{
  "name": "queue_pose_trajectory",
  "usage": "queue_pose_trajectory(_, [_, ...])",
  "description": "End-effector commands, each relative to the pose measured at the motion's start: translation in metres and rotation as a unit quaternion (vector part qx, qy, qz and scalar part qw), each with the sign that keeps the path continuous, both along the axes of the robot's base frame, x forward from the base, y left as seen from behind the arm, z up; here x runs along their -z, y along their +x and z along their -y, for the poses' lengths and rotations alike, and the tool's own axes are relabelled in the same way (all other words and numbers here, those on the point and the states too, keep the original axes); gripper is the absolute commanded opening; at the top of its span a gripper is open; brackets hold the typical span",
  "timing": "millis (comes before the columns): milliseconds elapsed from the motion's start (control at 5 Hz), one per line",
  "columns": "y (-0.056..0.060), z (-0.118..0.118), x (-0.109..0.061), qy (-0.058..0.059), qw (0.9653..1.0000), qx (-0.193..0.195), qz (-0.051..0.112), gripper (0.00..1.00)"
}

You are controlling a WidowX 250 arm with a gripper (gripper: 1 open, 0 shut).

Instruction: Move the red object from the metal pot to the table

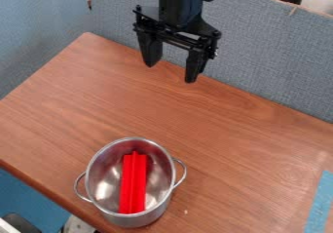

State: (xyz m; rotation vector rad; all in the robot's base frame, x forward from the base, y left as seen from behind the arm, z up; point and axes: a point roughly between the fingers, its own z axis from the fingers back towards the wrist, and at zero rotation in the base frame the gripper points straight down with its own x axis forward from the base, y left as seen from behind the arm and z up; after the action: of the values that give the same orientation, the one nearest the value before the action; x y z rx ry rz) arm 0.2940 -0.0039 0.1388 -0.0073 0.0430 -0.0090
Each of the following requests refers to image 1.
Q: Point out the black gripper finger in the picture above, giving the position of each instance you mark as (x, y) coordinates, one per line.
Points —
(151, 48)
(197, 63)

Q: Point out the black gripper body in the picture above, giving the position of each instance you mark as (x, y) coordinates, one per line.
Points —
(198, 35)

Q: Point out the red plastic block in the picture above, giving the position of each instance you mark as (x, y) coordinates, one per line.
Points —
(134, 182)

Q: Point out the silver metal pot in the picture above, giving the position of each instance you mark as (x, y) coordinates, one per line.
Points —
(99, 183)

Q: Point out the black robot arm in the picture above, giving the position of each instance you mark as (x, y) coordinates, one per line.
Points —
(175, 23)

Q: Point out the white round object below table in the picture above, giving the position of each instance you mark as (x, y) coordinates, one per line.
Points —
(75, 225)

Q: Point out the black object bottom left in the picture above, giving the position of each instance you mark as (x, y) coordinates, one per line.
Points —
(21, 223)

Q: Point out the blue tape strip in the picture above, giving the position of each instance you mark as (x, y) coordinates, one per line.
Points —
(322, 205)

